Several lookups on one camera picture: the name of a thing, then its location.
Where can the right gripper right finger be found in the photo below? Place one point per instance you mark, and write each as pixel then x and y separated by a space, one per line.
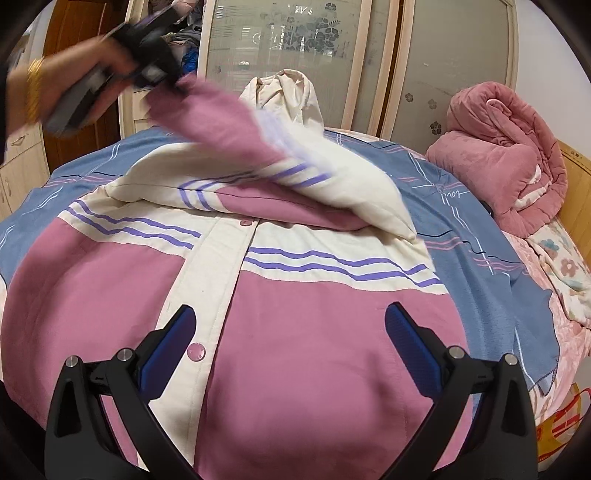
pixel 501 442

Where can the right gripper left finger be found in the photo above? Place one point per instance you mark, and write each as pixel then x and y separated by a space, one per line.
pixel 80 442

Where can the pink and white hooded jacket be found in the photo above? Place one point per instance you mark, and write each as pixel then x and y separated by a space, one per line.
pixel 288 247

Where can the person's left hand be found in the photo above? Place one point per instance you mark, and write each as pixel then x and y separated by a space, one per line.
pixel 31 94

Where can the orange plastic bag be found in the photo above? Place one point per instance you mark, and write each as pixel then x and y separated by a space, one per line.
pixel 556 432

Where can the brown wooden door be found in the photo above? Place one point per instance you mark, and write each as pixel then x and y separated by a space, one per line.
pixel 68 135

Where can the blue plaid bed sheet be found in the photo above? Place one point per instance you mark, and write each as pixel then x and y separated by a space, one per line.
pixel 502 308

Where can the cream drawer cabinet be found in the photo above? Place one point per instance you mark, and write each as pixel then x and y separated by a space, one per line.
pixel 25 168

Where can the floral pink bedding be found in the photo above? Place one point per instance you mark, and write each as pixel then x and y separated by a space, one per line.
pixel 554 262

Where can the yellow wooden headboard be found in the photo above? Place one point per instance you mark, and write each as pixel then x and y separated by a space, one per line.
pixel 575 214

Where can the cream sliding-door wardrobe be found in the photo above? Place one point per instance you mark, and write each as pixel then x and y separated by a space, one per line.
pixel 385 68

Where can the rolled pink quilt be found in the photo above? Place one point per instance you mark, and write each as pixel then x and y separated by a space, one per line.
pixel 499 147

